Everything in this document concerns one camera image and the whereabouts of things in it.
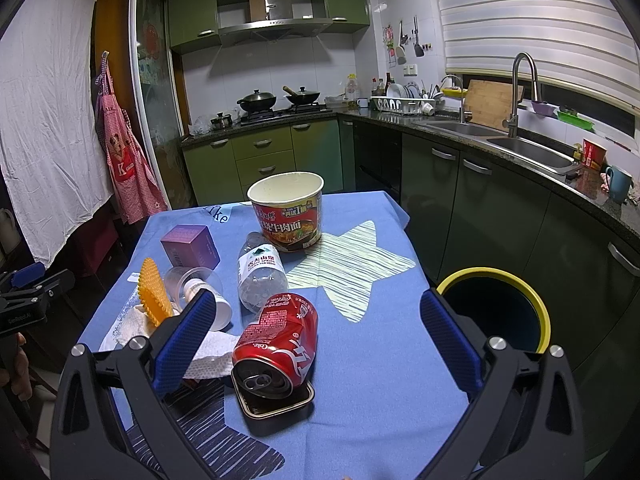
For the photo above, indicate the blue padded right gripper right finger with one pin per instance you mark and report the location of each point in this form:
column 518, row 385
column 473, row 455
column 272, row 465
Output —
column 523, row 420

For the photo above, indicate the pink checkered apron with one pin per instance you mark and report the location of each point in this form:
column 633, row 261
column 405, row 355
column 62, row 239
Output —
column 135, row 188

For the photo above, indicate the yellow rimmed trash bin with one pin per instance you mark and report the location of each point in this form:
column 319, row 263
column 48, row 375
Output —
column 500, row 304

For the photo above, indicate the white window blind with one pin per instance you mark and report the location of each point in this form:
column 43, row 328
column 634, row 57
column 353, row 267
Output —
column 581, row 45

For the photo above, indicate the orange textured scrubber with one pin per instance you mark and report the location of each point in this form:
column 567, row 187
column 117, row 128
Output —
column 152, row 293

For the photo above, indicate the stainless steel sink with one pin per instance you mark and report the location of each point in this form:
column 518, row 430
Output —
column 528, row 151

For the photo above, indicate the white paper towel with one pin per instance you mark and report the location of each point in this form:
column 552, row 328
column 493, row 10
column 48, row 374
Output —
column 212, row 360

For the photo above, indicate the instant noodle paper bowl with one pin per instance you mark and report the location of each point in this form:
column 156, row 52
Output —
column 288, row 209

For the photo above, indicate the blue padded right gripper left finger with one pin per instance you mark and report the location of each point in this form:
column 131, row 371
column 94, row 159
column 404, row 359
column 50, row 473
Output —
column 88, row 439

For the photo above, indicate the wooden cutting board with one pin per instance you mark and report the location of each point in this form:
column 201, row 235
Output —
column 490, row 103

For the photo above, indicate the black wok with handle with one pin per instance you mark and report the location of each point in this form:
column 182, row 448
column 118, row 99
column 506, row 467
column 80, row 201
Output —
column 302, row 96

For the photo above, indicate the stainless range hood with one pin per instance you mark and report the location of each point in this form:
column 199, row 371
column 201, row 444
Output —
column 241, row 21

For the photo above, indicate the small steel pot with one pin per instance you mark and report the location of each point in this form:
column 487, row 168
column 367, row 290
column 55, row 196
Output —
column 221, row 121

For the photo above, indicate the black wok with lid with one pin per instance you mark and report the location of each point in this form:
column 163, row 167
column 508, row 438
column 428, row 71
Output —
column 257, row 102

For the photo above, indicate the crushed red cola can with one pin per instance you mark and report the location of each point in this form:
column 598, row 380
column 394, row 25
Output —
column 275, row 353

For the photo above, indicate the person's left hand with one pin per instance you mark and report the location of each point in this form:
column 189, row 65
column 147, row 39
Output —
column 20, row 382

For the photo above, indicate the blue star tablecloth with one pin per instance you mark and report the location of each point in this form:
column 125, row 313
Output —
column 384, row 403

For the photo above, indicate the clear plastic cup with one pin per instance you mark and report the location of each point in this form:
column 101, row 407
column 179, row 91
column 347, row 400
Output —
column 182, row 284

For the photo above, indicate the white dish rack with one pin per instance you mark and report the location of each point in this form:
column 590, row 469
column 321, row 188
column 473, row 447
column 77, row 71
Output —
column 406, row 106

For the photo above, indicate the black sardine tin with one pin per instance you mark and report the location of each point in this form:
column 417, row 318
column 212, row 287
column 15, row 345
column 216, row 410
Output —
column 258, row 408

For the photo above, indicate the purple cardboard box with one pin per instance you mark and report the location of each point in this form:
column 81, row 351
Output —
column 191, row 247

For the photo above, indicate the white hanging sheet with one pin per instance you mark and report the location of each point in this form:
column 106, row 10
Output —
column 51, row 159

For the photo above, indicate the clear plastic water bottle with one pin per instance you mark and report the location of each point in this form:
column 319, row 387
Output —
column 260, row 272

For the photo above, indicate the teal mug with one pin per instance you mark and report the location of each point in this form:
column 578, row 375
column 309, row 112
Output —
column 619, row 184

